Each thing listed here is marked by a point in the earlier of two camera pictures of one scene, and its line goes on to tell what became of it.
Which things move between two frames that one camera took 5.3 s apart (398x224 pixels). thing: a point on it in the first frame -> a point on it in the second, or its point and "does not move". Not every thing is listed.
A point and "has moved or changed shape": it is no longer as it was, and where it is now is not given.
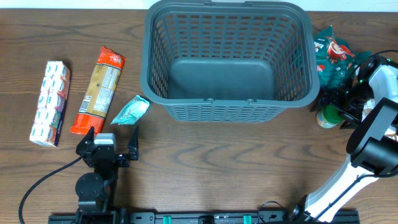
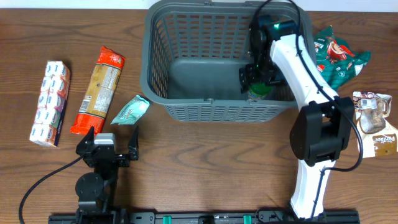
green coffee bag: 336,59 does not move
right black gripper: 347,104 -> 259,76
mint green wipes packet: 132,111 does not move
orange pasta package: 93,109 does not move
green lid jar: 329,117 has moved or changed shape
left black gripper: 124,160 does not move
